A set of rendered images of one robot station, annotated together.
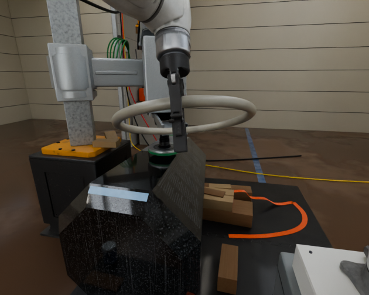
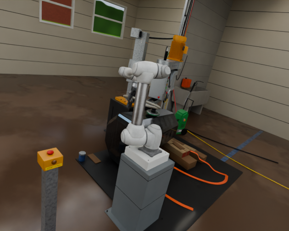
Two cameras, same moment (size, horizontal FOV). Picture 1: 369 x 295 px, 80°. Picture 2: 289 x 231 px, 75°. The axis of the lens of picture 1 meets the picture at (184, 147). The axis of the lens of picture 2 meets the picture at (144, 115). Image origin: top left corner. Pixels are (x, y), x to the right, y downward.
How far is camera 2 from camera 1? 173 cm
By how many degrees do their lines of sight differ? 27
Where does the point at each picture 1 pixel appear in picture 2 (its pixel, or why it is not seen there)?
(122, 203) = (124, 122)
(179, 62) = (133, 89)
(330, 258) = not seen: hidden behind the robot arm
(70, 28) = (139, 54)
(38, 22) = (148, 22)
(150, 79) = (152, 85)
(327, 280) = not seen: hidden behind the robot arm
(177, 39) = (135, 85)
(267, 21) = not seen: outside the picture
